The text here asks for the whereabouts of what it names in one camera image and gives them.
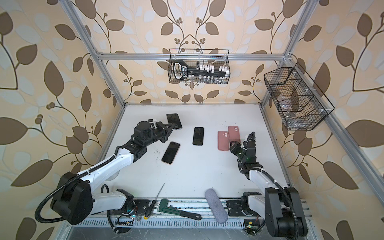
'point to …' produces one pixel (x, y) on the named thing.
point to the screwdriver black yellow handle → (150, 209)
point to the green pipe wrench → (163, 207)
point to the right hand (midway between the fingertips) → (233, 144)
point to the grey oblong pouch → (216, 206)
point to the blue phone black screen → (198, 136)
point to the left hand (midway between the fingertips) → (176, 122)
